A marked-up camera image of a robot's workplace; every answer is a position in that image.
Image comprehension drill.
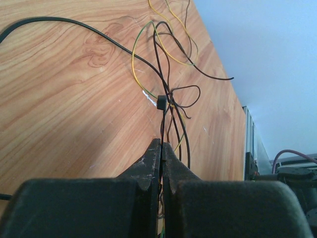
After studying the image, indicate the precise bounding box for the black zip tie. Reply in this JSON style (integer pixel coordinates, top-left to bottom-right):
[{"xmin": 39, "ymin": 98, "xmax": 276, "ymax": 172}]
[{"xmin": 157, "ymin": 95, "xmax": 167, "ymax": 159}]

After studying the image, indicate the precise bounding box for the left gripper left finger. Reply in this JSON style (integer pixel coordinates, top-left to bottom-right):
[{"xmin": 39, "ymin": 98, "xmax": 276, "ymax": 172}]
[{"xmin": 0, "ymin": 139, "xmax": 161, "ymax": 238}]

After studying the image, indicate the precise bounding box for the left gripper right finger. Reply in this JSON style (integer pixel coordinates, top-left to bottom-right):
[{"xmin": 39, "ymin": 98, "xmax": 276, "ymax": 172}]
[{"xmin": 162, "ymin": 143, "xmax": 314, "ymax": 238}]

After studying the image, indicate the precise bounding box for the black wire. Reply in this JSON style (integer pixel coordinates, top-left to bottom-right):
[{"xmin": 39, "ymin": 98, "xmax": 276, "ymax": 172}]
[{"xmin": 0, "ymin": 16, "xmax": 235, "ymax": 172}]

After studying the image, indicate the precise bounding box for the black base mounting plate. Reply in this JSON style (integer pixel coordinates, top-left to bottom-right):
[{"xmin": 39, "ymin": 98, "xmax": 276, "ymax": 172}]
[{"xmin": 244, "ymin": 152, "xmax": 259, "ymax": 180}]

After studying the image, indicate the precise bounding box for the aluminium front rail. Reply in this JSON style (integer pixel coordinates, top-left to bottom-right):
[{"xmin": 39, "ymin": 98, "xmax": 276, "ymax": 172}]
[{"xmin": 242, "ymin": 106, "xmax": 269, "ymax": 161}]

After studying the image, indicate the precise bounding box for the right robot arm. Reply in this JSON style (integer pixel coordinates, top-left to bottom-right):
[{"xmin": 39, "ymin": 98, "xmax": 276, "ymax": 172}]
[{"xmin": 254, "ymin": 167, "xmax": 317, "ymax": 228}]

